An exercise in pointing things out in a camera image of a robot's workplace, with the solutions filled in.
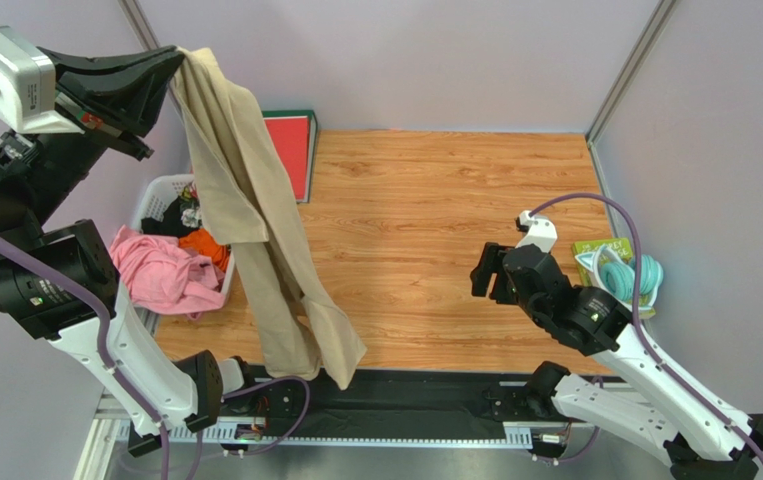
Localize green book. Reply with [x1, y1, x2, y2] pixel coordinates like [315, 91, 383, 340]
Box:
[571, 238, 664, 320]

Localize orange t-shirt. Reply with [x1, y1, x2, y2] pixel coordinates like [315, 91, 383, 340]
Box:
[178, 228, 230, 273]

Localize pink t-shirt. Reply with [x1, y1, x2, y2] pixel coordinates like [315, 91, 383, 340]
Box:
[109, 226, 226, 320]

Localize aluminium frame rail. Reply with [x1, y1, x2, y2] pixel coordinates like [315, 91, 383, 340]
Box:
[73, 374, 718, 480]

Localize green folder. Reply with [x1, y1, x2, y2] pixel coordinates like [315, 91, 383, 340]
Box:
[263, 110, 319, 203]

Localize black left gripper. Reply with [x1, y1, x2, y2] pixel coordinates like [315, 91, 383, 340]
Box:
[0, 47, 180, 236]

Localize black floral t-shirt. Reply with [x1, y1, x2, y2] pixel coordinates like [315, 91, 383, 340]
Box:
[140, 184, 203, 238]

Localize white laundry basket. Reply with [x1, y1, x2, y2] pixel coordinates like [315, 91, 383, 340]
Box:
[128, 174, 233, 300]

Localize beige t-shirt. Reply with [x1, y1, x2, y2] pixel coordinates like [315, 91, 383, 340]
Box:
[172, 48, 367, 390]

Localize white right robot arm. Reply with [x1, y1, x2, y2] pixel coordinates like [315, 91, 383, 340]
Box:
[470, 242, 763, 479]

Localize teal cat-ear headphones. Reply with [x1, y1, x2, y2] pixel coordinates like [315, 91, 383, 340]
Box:
[592, 245, 664, 319]

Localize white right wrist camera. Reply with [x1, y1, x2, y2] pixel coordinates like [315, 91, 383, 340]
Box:
[516, 210, 558, 253]

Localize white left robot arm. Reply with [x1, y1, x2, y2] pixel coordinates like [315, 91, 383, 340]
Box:
[0, 47, 247, 457]

